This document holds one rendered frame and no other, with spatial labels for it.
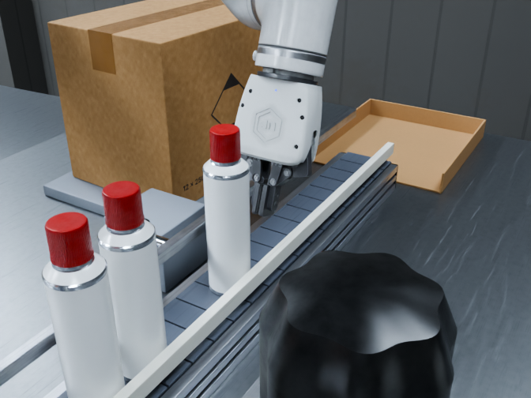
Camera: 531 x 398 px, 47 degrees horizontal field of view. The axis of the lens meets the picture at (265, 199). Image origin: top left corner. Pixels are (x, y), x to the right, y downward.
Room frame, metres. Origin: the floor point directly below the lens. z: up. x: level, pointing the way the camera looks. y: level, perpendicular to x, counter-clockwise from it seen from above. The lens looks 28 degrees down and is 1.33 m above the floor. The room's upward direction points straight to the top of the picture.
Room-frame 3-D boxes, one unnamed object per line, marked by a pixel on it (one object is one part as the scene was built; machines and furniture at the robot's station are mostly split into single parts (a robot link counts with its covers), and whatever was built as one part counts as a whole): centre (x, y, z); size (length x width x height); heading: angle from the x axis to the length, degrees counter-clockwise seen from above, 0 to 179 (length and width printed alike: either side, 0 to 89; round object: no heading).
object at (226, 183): (0.60, 0.04, 0.98); 0.05 x 0.05 x 0.20
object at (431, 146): (1.13, -0.27, 0.85); 0.30 x 0.26 x 0.04; 149
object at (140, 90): (1.02, 0.16, 0.99); 0.30 x 0.24 x 0.27; 146
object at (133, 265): (0.47, 0.12, 0.98); 0.05 x 0.05 x 0.20
